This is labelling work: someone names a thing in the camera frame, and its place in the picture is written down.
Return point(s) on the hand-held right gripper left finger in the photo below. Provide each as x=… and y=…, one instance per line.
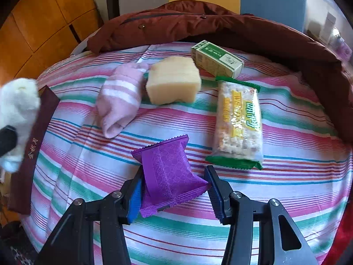
x=135, y=201

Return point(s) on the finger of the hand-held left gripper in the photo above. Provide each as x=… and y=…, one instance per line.
x=7, y=139

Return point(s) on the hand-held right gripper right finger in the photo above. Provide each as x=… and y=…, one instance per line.
x=215, y=198

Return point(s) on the maroon and gold tin box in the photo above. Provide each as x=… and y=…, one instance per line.
x=35, y=143

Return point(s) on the white plush toy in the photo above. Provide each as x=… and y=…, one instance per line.
x=19, y=102

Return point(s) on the purple snack packet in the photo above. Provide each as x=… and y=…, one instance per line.
x=168, y=171

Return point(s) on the green and white carton box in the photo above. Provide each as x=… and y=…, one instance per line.
x=217, y=58

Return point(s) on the striped blanket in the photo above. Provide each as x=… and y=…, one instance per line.
x=289, y=171

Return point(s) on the rice cracker packet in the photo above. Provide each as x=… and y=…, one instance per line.
x=237, y=121

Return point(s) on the pink striped sock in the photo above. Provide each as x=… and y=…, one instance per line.
x=121, y=96

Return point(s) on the dark patterned rug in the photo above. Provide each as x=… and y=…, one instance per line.
x=19, y=251

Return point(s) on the yellow sponge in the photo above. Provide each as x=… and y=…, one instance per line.
x=173, y=82

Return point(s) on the wooden cabinet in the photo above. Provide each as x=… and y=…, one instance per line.
x=41, y=19

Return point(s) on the red cloth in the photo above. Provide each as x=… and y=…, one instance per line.
x=344, y=240

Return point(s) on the red-brown jacket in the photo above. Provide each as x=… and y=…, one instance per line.
x=248, y=24

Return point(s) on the blue backrest panel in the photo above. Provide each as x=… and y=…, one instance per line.
x=273, y=2

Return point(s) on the small white box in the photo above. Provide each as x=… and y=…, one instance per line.
x=328, y=27

